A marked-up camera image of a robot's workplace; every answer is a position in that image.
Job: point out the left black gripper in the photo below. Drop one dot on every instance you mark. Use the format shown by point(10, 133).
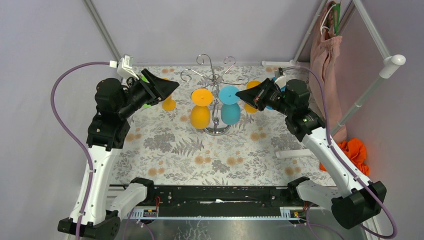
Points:
point(149, 87)

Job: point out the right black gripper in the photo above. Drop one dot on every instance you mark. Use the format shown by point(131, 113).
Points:
point(255, 96)

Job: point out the orange wine glass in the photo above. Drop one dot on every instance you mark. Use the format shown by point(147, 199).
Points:
point(249, 105)
point(169, 104)
point(200, 116)

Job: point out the orange wine glass back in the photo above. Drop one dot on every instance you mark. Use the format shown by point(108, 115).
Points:
point(169, 104)

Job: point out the blue wine glass back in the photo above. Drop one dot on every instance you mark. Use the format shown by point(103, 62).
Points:
point(280, 83)

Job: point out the blue wine glass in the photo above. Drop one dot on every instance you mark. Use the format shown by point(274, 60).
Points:
point(230, 110)
point(280, 83)

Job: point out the green wine glass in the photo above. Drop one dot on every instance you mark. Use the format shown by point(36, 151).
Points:
point(145, 106)

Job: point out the blue wine glass front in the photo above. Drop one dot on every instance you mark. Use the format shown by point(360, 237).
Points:
point(230, 110)

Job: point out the orange wine glass front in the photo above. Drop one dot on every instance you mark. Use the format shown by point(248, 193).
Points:
point(200, 116)

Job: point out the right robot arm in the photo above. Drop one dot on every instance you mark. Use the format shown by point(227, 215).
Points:
point(356, 198)

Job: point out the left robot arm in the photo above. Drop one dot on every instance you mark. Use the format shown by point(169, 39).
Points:
point(91, 217)

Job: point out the chrome wine glass rack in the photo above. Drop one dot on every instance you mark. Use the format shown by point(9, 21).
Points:
point(214, 81)

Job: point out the floral tablecloth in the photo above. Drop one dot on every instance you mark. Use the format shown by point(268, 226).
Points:
point(164, 147)

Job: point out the white pipe on table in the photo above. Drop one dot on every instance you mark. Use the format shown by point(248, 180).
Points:
point(289, 154)

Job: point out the pink hanging cloth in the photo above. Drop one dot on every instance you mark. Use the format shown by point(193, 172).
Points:
point(324, 52)

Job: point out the orange cloth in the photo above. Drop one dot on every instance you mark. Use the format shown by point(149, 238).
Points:
point(356, 151)

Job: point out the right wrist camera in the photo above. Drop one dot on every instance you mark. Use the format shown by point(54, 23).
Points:
point(280, 73)

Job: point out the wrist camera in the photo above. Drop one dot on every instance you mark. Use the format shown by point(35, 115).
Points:
point(280, 73)
point(124, 67)

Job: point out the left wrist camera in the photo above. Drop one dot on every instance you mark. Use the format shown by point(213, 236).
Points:
point(124, 67)

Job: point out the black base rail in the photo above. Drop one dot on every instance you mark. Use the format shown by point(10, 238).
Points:
point(222, 201)

